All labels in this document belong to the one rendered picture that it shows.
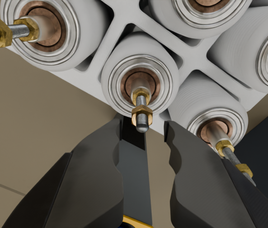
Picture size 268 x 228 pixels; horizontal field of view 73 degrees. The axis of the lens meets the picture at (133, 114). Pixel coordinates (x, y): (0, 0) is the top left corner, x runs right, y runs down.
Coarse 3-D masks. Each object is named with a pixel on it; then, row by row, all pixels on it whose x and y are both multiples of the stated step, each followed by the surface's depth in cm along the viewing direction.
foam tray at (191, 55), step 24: (120, 0) 24; (144, 0) 33; (264, 0) 25; (120, 24) 25; (144, 24) 25; (168, 48) 37; (192, 48) 26; (72, 72) 28; (96, 72) 28; (216, 72) 28; (96, 96) 30; (240, 96) 30
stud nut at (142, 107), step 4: (136, 108) 15; (140, 108) 15; (144, 108) 15; (148, 108) 15; (132, 112) 15; (136, 112) 15; (140, 112) 15; (144, 112) 14; (148, 112) 14; (152, 112) 15; (132, 116) 15; (148, 116) 15; (152, 116) 15; (132, 120) 15; (148, 120) 15
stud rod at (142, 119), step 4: (140, 96) 18; (136, 100) 18; (140, 100) 17; (144, 100) 17; (136, 104) 17; (140, 104) 16; (144, 104) 16; (136, 116) 15; (140, 116) 14; (144, 116) 14; (136, 120) 14; (140, 120) 14; (144, 120) 14; (136, 124) 14; (140, 124) 14; (144, 124) 14; (148, 124) 14; (136, 128) 14; (140, 128) 14; (144, 128) 14; (148, 128) 14; (140, 132) 14; (144, 132) 14
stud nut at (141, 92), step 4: (136, 92) 18; (140, 92) 18; (144, 92) 18; (148, 92) 18; (132, 96) 18; (136, 96) 18; (144, 96) 18; (148, 96) 18; (132, 100) 18; (148, 100) 18; (148, 104) 18
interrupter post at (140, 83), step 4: (136, 80) 20; (140, 80) 20; (144, 80) 20; (132, 84) 20; (136, 84) 19; (140, 84) 19; (144, 84) 19; (148, 84) 20; (132, 88) 19; (136, 88) 18; (140, 88) 18; (144, 88) 18; (148, 88) 19; (132, 92) 19
